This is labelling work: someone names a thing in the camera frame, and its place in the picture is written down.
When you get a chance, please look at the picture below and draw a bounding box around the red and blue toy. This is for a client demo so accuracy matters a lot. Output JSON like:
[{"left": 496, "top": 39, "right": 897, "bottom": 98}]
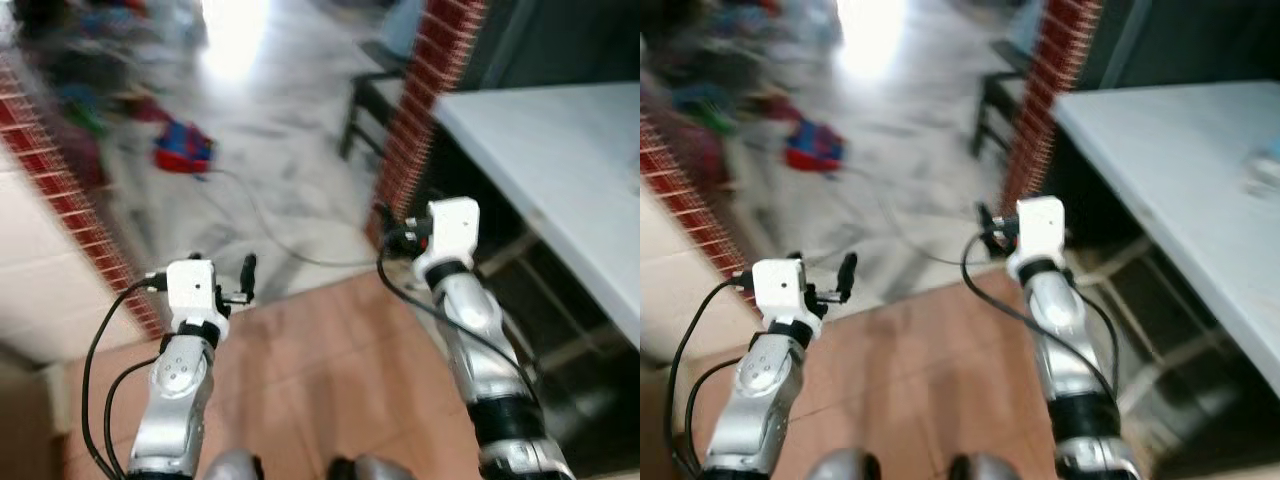
[
  {"left": 784, "top": 119, "right": 847, "bottom": 174},
  {"left": 152, "top": 119, "right": 215, "bottom": 174}
]

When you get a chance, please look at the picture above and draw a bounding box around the black stool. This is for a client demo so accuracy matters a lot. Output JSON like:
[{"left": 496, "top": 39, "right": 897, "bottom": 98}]
[
  {"left": 339, "top": 41, "right": 412, "bottom": 162},
  {"left": 971, "top": 39, "right": 1042, "bottom": 157}
]

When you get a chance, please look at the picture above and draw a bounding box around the white plastic folding table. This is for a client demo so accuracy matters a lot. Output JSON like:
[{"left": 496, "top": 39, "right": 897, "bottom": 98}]
[
  {"left": 435, "top": 82, "right": 641, "bottom": 347},
  {"left": 1053, "top": 80, "right": 1280, "bottom": 397}
]

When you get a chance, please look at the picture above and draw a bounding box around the dark left robot leg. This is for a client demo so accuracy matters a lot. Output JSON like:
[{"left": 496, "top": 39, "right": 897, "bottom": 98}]
[
  {"left": 804, "top": 449, "right": 882, "bottom": 480},
  {"left": 204, "top": 451, "right": 264, "bottom": 480}
]

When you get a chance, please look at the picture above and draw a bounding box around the dark robot leg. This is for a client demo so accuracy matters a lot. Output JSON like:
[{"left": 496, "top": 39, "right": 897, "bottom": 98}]
[
  {"left": 329, "top": 454, "right": 417, "bottom": 480},
  {"left": 949, "top": 454, "right": 1032, "bottom": 480},
  {"left": 804, "top": 449, "right": 882, "bottom": 480},
  {"left": 204, "top": 451, "right": 264, "bottom": 480}
]

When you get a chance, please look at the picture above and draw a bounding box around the dark right robot leg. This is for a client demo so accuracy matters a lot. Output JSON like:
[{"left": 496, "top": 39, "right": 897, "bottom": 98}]
[
  {"left": 329, "top": 454, "right": 417, "bottom": 480},
  {"left": 949, "top": 454, "right": 1032, "bottom": 480}
]

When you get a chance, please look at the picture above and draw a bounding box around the dark grey metal door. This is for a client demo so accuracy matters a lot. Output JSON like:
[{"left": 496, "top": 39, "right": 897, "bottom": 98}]
[
  {"left": 470, "top": 0, "right": 641, "bottom": 87},
  {"left": 1095, "top": 0, "right": 1280, "bottom": 87}
]

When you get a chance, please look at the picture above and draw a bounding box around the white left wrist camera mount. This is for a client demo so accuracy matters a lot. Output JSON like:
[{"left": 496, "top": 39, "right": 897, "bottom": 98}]
[
  {"left": 164, "top": 257, "right": 224, "bottom": 324},
  {"left": 749, "top": 257, "right": 810, "bottom": 327}
]

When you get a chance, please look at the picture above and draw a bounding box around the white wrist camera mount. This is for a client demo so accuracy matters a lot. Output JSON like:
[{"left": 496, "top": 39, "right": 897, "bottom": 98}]
[
  {"left": 164, "top": 257, "right": 224, "bottom": 324},
  {"left": 412, "top": 197, "right": 482, "bottom": 287},
  {"left": 749, "top": 257, "right": 810, "bottom": 327},
  {"left": 1004, "top": 195, "right": 1068, "bottom": 282}
]

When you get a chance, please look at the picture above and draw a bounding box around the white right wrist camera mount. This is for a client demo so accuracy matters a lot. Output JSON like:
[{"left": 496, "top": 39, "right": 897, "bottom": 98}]
[
  {"left": 1004, "top": 195, "right": 1068, "bottom": 282},
  {"left": 412, "top": 197, "right": 482, "bottom": 287}
]

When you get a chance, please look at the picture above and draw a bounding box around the grey floor cord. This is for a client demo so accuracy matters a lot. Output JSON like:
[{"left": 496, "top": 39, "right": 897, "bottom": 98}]
[
  {"left": 839, "top": 169, "right": 992, "bottom": 267},
  {"left": 199, "top": 169, "right": 377, "bottom": 270}
]

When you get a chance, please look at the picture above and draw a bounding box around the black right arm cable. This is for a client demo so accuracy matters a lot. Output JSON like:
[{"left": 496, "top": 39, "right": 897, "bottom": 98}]
[
  {"left": 376, "top": 248, "right": 542, "bottom": 403},
  {"left": 959, "top": 231, "right": 1123, "bottom": 403}
]

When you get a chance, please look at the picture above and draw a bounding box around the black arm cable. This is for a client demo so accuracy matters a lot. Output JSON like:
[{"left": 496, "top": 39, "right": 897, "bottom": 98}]
[
  {"left": 959, "top": 231, "right": 1123, "bottom": 403},
  {"left": 376, "top": 248, "right": 542, "bottom": 403},
  {"left": 669, "top": 277, "right": 757, "bottom": 473},
  {"left": 81, "top": 274, "right": 172, "bottom": 477}
]

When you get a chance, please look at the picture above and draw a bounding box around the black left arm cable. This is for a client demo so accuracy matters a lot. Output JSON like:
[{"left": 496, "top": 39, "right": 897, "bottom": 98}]
[
  {"left": 669, "top": 277, "right": 757, "bottom": 473},
  {"left": 81, "top": 274, "right": 172, "bottom": 477}
]

